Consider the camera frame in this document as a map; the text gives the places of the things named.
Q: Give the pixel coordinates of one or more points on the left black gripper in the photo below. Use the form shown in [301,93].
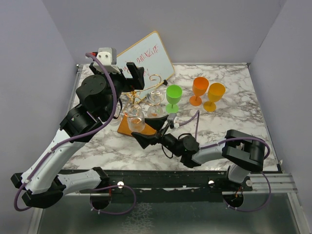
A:
[137,82]

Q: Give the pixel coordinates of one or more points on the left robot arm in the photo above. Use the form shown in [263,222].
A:
[42,185]

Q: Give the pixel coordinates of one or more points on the clear ribbed goblet glass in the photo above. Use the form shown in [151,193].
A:
[135,118]

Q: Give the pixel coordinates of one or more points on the orange plastic wine glass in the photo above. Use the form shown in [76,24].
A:
[199,88]

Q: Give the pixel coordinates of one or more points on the white board yellow frame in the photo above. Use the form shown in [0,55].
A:
[150,54]

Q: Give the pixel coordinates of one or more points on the clear smooth wine glass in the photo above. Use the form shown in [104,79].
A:
[116,121]

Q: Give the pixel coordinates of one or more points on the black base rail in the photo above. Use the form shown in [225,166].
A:
[176,186]

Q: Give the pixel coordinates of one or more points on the yellow plastic wine glass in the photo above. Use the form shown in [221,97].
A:
[215,94]

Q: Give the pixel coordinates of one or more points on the gold wire glass rack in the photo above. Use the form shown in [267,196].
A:
[137,97]

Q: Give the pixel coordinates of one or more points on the green plastic wine glass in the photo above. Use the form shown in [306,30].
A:
[173,96]

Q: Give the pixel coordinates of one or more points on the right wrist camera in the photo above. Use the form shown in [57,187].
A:
[173,121]

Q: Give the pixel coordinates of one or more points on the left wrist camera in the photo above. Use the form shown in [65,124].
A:
[107,56]

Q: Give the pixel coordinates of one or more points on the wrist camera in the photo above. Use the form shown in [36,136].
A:
[107,56]
[173,121]

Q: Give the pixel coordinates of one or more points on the clear glass hanging on rack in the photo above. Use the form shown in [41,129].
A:
[154,99]

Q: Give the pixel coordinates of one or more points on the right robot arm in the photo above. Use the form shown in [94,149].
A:
[247,153]

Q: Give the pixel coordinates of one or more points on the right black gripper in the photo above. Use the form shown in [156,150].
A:
[145,140]

